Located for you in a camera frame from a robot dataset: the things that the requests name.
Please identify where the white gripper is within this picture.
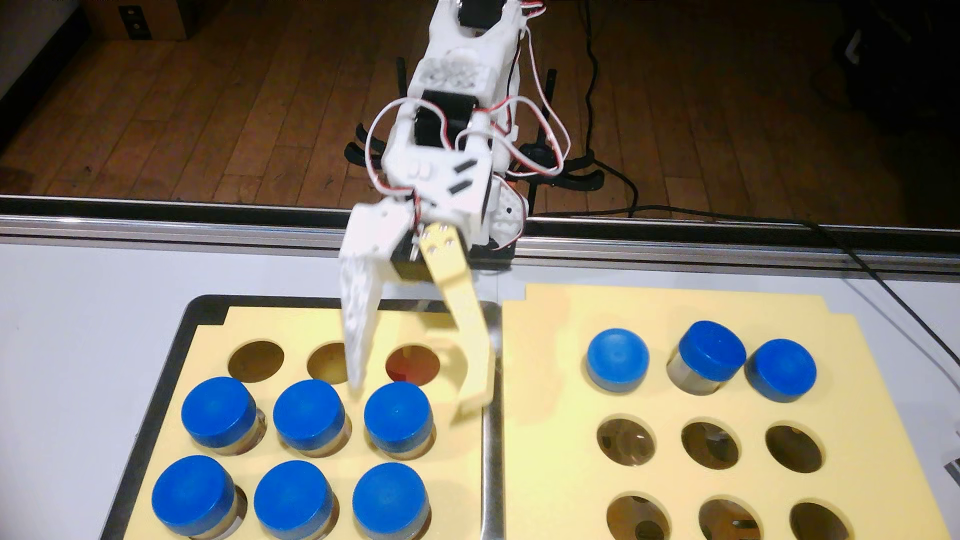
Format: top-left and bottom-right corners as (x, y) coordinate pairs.
(338, 112), (498, 416)

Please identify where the blue capped test tube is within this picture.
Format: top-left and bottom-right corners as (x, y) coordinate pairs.
(351, 462), (432, 540)
(151, 454), (246, 540)
(180, 376), (267, 456)
(253, 459), (339, 540)
(585, 328), (651, 394)
(272, 378), (352, 458)
(363, 381), (436, 460)
(666, 320), (748, 397)
(744, 339), (819, 404)

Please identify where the metal tray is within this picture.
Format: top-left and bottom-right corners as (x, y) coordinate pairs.
(99, 294), (505, 540)

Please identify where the yellow foam rack in tray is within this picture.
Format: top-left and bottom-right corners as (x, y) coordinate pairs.
(123, 305), (485, 540)

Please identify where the large yellow foam rack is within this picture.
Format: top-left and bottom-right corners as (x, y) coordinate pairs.
(501, 282), (952, 540)

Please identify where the cardboard box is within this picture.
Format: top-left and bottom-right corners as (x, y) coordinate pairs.
(81, 0), (204, 41)

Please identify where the black bag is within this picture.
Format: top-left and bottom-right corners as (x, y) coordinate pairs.
(808, 0), (960, 138)

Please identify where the black cable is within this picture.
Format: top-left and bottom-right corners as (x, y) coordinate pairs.
(531, 206), (960, 370)
(583, 0), (640, 219)

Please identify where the aluminium table edge rail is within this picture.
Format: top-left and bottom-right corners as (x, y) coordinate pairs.
(0, 193), (960, 275)

